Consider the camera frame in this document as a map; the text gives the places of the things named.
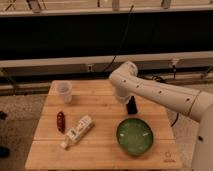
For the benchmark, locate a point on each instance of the green ceramic bowl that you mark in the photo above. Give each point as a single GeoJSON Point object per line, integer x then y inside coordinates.
{"type": "Point", "coordinates": [134, 136]}

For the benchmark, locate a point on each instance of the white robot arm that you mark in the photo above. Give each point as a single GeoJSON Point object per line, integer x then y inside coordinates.
{"type": "Point", "coordinates": [193, 103]}

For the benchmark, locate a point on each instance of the black rectangular block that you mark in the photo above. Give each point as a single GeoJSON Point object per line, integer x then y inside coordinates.
{"type": "Point", "coordinates": [131, 106]}

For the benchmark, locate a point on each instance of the clear plastic cup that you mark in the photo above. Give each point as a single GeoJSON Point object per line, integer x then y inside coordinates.
{"type": "Point", "coordinates": [64, 91]}

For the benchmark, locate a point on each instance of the white tube bottle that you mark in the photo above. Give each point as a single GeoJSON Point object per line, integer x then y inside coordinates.
{"type": "Point", "coordinates": [75, 134]}

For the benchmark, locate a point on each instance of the brown red oblong object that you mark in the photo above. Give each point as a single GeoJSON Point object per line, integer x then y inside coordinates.
{"type": "Point", "coordinates": [61, 122]}

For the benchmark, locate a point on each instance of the white wall outlet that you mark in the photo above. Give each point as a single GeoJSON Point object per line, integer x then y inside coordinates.
{"type": "Point", "coordinates": [90, 68]}

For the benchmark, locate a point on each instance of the white wall rail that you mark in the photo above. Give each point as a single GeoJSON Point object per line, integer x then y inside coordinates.
{"type": "Point", "coordinates": [69, 65]}

